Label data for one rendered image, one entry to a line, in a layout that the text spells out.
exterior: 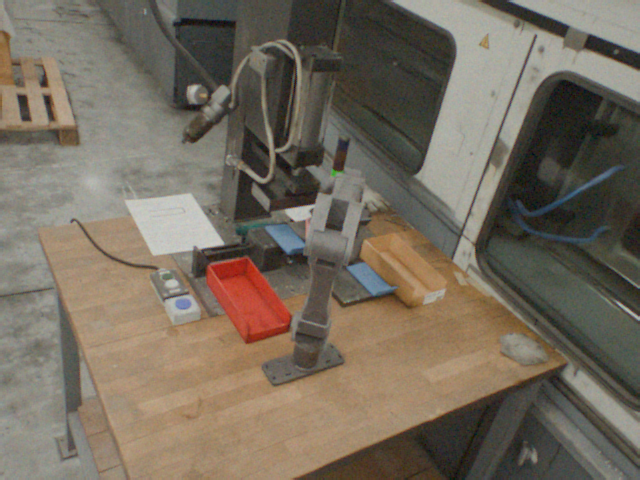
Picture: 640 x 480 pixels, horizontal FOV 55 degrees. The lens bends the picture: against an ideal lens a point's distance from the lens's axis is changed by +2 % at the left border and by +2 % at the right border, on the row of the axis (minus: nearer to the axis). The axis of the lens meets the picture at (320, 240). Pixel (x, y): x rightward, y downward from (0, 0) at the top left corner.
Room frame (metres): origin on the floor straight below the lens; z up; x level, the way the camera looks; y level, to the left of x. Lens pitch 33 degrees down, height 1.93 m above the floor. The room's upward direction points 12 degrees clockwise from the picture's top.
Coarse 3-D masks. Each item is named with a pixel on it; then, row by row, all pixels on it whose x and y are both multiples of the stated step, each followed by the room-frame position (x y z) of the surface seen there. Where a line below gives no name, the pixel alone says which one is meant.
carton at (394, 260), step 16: (368, 240) 1.53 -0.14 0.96; (384, 240) 1.57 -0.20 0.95; (400, 240) 1.56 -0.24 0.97; (368, 256) 1.49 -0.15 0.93; (384, 256) 1.55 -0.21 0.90; (400, 256) 1.55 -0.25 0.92; (416, 256) 1.50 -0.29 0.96; (384, 272) 1.42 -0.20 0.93; (400, 272) 1.48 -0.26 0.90; (416, 272) 1.48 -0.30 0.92; (432, 272) 1.44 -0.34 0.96; (400, 288) 1.36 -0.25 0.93; (416, 288) 1.33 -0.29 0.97; (432, 288) 1.42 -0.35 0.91; (416, 304) 1.34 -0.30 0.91
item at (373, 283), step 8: (360, 264) 1.45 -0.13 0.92; (352, 272) 1.40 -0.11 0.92; (360, 272) 1.41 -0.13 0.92; (368, 272) 1.42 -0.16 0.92; (360, 280) 1.37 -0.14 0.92; (368, 280) 1.38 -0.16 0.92; (376, 280) 1.39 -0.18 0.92; (368, 288) 1.34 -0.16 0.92; (376, 288) 1.35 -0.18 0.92; (384, 288) 1.36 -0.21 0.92; (392, 288) 1.34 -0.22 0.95; (376, 296) 1.32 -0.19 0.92
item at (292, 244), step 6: (270, 228) 1.44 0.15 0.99; (276, 228) 1.44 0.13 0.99; (282, 228) 1.45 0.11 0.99; (288, 228) 1.46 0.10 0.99; (276, 234) 1.41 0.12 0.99; (288, 234) 1.43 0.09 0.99; (294, 234) 1.44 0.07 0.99; (282, 240) 1.39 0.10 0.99; (288, 240) 1.40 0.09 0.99; (294, 240) 1.40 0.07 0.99; (300, 240) 1.41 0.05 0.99; (288, 246) 1.37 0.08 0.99; (294, 246) 1.37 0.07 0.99; (300, 246) 1.38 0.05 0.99; (288, 252) 1.33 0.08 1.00; (294, 252) 1.34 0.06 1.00; (300, 252) 1.35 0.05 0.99
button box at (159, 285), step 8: (80, 224) 1.39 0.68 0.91; (112, 256) 1.27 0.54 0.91; (128, 264) 1.25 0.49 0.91; (136, 264) 1.26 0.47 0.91; (144, 264) 1.26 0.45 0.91; (160, 272) 1.22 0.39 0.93; (168, 272) 1.23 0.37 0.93; (176, 272) 1.23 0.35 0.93; (152, 280) 1.19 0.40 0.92; (160, 280) 1.19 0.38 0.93; (176, 280) 1.20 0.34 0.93; (160, 288) 1.16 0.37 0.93; (168, 288) 1.16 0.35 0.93; (176, 288) 1.17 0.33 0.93; (184, 288) 1.18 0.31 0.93; (160, 296) 1.14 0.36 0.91; (168, 296) 1.14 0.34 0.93; (176, 296) 1.15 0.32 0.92
